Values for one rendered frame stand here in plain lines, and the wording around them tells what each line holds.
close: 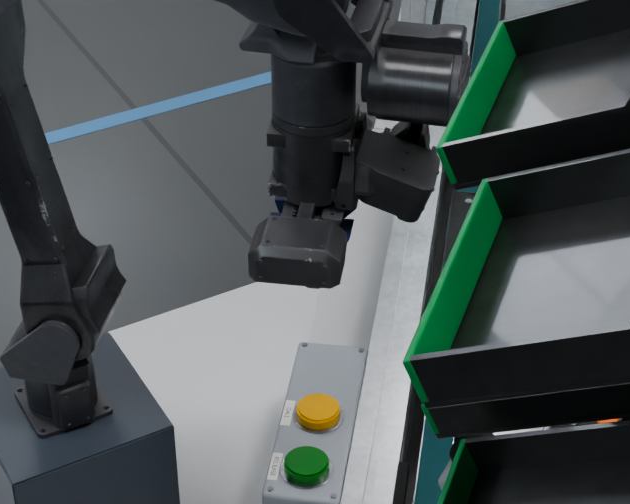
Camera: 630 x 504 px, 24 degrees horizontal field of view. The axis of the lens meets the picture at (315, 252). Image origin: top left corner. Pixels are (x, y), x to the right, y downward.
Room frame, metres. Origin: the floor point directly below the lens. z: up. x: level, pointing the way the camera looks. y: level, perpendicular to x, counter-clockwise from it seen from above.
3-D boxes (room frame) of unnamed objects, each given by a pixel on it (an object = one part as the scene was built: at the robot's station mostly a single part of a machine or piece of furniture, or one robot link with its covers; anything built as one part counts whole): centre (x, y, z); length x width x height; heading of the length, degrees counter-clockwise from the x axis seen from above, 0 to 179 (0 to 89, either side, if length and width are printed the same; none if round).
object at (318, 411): (0.99, 0.00, 0.96); 0.04 x 0.04 x 0.02
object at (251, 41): (0.85, 0.00, 1.41); 0.09 x 0.06 x 0.07; 78
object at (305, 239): (0.85, 0.00, 1.33); 0.19 x 0.06 x 0.08; 171
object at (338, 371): (0.99, 0.00, 0.93); 0.21 x 0.07 x 0.06; 171
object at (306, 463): (0.92, 0.01, 0.96); 0.04 x 0.04 x 0.02
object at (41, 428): (0.90, 0.21, 1.09); 0.07 x 0.07 x 0.06; 29
